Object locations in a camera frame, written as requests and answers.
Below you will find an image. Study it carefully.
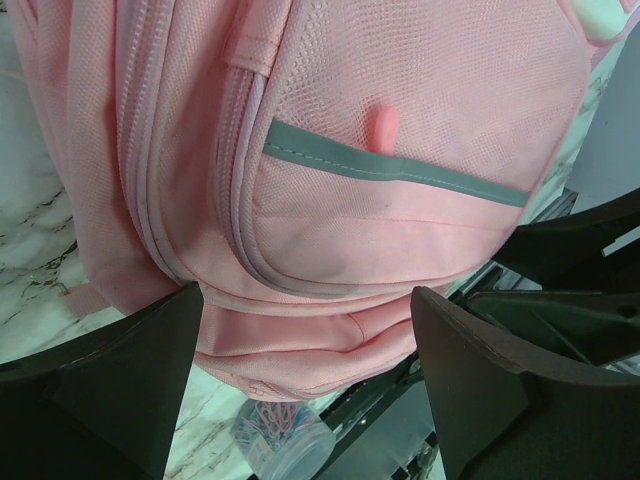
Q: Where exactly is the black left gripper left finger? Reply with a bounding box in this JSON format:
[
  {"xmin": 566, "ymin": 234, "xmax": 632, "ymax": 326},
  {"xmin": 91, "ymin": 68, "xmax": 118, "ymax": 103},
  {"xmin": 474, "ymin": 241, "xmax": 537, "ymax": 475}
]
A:
[{"xmin": 1, "ymin": 283, "xmax": 202, "ymax": 479}]

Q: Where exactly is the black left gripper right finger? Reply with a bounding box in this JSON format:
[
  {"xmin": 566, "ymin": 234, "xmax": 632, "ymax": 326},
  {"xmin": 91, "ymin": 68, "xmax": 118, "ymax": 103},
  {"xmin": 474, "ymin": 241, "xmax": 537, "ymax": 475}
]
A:
[{"xmin": 411, "ymin": 287, "xmax": 639, "ymax": 479}]

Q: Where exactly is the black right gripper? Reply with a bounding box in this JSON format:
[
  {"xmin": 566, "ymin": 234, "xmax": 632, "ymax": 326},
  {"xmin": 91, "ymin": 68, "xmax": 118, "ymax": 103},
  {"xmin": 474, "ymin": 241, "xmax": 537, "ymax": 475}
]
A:
[{"xmin": 469, "ymin": 190, "xmax": 639, "ymax": 366}]

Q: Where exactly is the clear jar of paper clips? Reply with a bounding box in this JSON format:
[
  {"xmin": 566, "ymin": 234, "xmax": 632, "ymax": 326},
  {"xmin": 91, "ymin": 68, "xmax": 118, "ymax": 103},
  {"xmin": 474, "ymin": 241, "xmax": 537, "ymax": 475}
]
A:
[{"xmin": 231, "ymin": 399, "xmax": 336, "ymax": 480}]

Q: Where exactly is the pink student backpack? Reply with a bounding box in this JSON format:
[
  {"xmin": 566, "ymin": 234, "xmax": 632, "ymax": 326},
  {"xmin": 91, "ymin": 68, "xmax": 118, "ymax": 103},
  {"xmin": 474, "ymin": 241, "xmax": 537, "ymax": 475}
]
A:
[{"xmin": 9, "ymin": 0, "xmax": 640, "ymax": 404}]

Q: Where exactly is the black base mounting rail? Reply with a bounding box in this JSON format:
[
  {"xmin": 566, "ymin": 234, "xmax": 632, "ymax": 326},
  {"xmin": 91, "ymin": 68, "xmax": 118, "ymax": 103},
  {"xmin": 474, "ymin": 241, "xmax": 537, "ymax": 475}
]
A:
[{"xmin": 319, "ymin": 189, "xmax": 581, "ymax": 480}]

